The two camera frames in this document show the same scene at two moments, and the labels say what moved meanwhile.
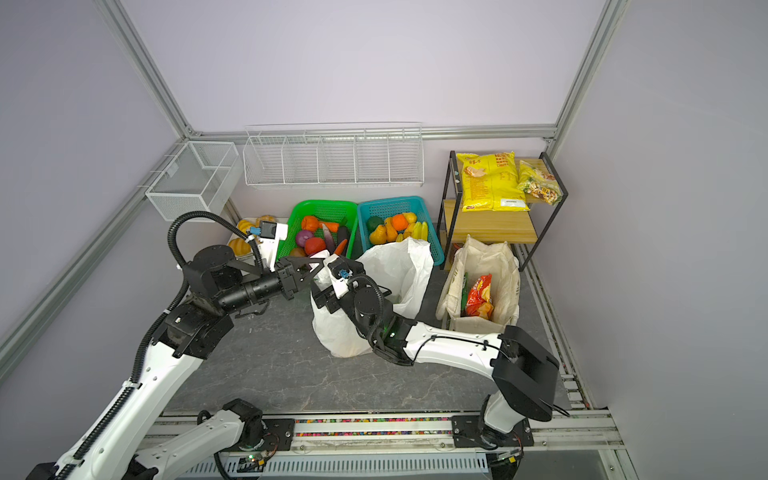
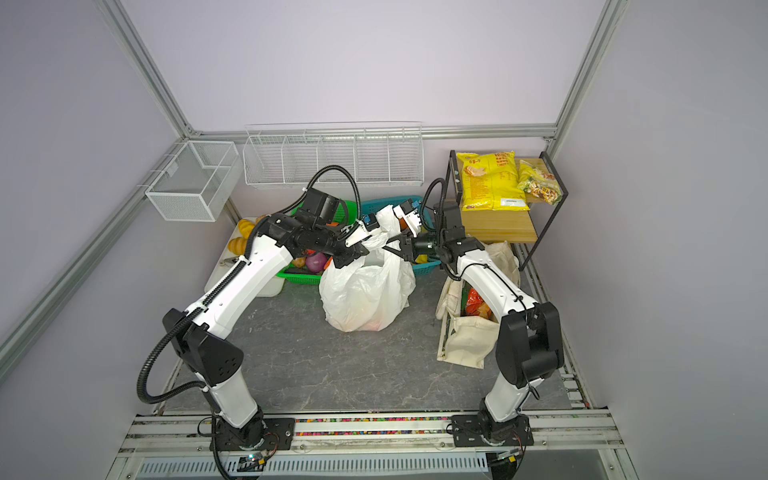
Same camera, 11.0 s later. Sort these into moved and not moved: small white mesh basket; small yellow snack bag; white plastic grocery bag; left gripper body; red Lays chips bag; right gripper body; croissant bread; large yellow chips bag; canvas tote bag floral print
Moved: white plastic grocery bag; right gripper body; left gripper body
Not moved: small yellow snack bag; small white mesh basket; croissant bread; large yellow chips bag; red Lays chips bag; canvas tote bag floral print
